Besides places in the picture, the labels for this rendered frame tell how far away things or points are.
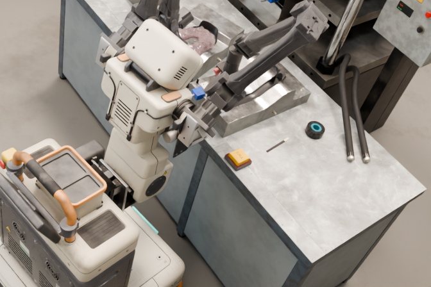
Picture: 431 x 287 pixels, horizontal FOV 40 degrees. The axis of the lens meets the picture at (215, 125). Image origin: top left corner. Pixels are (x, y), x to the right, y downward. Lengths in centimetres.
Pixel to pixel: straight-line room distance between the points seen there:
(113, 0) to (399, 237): 202
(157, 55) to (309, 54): 130
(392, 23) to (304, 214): 100
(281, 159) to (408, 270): 125
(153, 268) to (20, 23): 209
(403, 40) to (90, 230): 159
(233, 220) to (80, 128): 124
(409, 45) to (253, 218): 103
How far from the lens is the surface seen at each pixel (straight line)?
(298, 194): 236
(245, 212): 248
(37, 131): 343
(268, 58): 185
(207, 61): 265
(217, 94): 192
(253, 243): 254
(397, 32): 280
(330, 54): 290
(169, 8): 219
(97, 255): 203
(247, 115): 244
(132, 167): 223
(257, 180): 234
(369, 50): 325
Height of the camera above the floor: 255
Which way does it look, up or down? 45 degrees down
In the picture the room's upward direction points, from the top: 18 degrees clockwise
